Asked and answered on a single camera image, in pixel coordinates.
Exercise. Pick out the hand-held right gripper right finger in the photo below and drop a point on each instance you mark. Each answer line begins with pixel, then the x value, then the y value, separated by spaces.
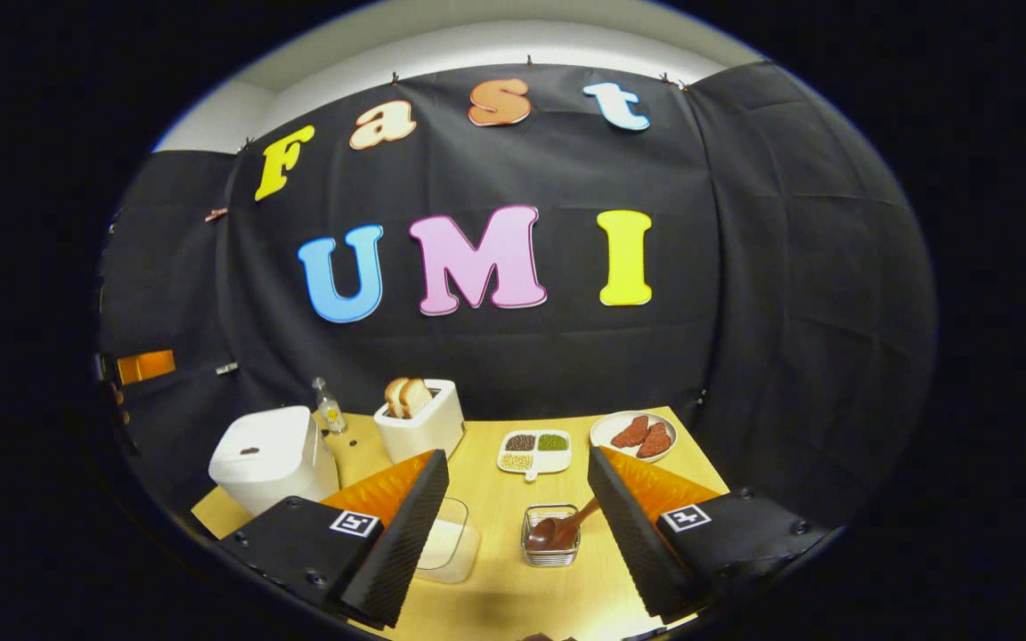
pixel 633 543

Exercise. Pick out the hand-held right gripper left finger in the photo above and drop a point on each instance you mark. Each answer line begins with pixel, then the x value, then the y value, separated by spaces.
pixel 406 543

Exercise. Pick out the white toaster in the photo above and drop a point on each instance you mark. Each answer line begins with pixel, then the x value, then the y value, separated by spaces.
pixel 424 436

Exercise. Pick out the copper clip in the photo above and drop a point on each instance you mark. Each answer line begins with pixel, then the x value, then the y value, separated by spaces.
pixel 215 215

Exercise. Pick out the bread slice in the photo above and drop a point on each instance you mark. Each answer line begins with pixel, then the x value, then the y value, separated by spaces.
pixel 417 396
pixel 394 399

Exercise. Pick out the red meat piece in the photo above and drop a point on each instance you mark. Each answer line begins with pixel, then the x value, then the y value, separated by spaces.
pixel 655 441
pixel 631 434

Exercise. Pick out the small glass bottle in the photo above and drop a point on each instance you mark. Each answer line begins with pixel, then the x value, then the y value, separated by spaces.
pixel 330 414

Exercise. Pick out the white rice cooker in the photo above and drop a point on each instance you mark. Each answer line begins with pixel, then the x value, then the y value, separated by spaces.
pixel 268 458

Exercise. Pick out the brown wooden spoon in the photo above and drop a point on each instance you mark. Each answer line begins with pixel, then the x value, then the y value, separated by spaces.
pixel 553 532

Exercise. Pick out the black backdrop cloth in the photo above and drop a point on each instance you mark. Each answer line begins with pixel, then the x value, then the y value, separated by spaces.
pixel 522 356

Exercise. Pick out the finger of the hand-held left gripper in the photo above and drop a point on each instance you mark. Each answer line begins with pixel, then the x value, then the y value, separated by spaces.
pixel 146 366

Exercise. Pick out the white round plate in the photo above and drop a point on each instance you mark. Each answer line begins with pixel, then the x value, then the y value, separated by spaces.
pixel 604 429

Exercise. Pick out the silver clip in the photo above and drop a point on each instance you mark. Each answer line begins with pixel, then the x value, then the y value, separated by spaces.
pixel 226 367

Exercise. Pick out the white divided bean dish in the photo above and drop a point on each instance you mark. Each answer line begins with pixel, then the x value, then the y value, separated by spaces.
pixel 553 463

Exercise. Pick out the clear box of white rice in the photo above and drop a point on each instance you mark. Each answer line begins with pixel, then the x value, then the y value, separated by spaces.
pixel 446 547

